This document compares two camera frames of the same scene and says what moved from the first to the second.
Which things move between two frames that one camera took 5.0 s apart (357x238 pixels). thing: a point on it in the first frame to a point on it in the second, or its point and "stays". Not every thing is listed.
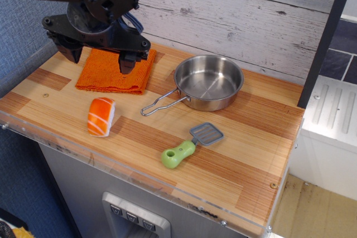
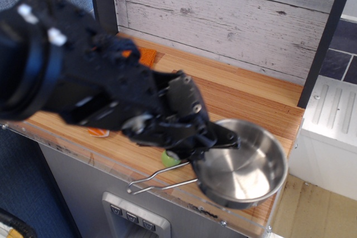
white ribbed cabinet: x=326 y=153 stays
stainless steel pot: x=212 y=82 to x=239 y=177
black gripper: x=80 y=26 to x=178 y=123
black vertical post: x=329 y=29 stays
